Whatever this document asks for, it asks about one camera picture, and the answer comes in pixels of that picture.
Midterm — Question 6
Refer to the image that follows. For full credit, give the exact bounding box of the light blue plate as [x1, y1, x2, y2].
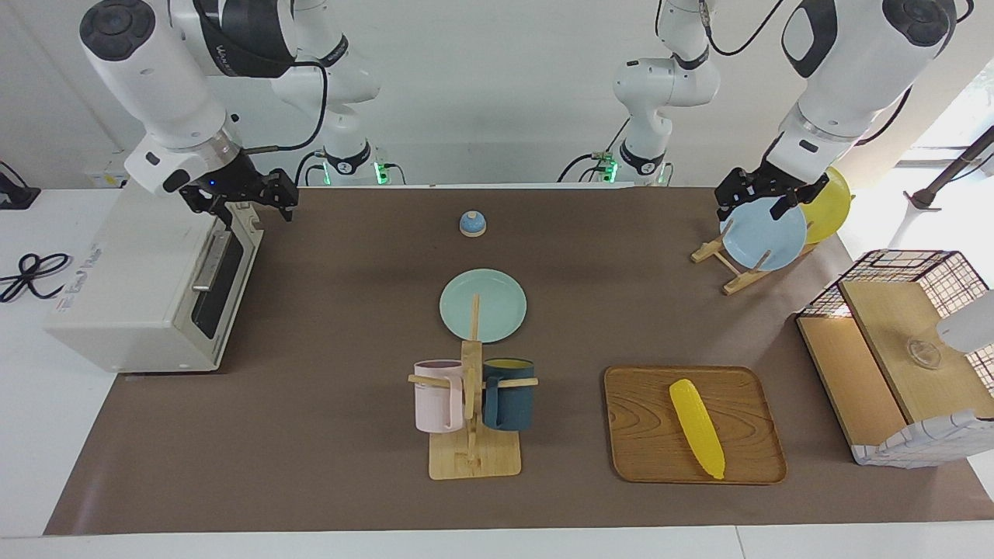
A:
[719, 196, 808, 273]

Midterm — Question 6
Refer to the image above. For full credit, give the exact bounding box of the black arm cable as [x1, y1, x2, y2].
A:
[699, 0, 791, 57]
[233, 59, 331, 153]

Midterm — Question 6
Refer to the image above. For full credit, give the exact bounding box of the wooden plate rack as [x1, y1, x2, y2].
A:
[691, 237, 816, 296]

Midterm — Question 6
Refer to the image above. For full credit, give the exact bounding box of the white rounded device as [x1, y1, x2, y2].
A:
[936, 291, 994, 354]

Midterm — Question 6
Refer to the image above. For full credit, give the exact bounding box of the mint green plate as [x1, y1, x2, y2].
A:
[440, 269, 528, 344]

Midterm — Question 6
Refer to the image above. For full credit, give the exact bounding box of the dark tripod stand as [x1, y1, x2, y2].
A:
[905, 124, 994, 210]

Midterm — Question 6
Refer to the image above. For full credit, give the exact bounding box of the wire and wood shelf basket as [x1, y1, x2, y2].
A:
[795, 249, 994, 468]

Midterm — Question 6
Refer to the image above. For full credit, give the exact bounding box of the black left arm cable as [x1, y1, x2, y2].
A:
[699, 0, 791, 57]

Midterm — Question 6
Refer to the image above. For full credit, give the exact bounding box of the pink mug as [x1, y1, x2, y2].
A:
[413, 359, 467, 434]

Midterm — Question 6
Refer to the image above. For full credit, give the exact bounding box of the black clamp mount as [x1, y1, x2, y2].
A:
[0, 161, 41, 210]

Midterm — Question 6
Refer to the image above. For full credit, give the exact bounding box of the yellow corn cob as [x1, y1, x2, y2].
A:
[669, 378, 726, 480]

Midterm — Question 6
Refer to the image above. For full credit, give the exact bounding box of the black base power cable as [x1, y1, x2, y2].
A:
[556, 116, 631, 185]
[294, 151, 327, 187]

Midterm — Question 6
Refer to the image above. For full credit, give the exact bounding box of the wooden mug rack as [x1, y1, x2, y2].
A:
[408, 293, 539, 481]

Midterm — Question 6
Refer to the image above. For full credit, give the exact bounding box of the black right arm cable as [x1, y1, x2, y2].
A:
[233, 59, 331, 153]

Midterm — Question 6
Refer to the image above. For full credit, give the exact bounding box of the dark blue mug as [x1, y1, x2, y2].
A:
[481, 358, 537, 432]

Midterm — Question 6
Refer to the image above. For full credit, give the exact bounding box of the yellow plate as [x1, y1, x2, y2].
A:
[800, 167, 853, 245]

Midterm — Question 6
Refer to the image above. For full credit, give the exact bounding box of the wooden serving tray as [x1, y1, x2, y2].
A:
[603, 365, 787, 486]

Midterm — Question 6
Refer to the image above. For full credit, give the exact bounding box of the small clear glass dish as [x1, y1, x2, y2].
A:
[905, 338, 943, 370]

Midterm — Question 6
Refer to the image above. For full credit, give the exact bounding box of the coiled black cable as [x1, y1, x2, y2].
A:
[0, 252, 72, 304]

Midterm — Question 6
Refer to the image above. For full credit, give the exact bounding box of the brown table mat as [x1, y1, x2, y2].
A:
[43, 185, 994, 536]

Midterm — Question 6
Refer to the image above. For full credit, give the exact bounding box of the cream toaster oven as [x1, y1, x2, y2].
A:
[43, 186, 266, 375]

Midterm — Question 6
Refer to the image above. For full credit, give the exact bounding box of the glass oven door with handle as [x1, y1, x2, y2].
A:
[189, 203, 266, 367]

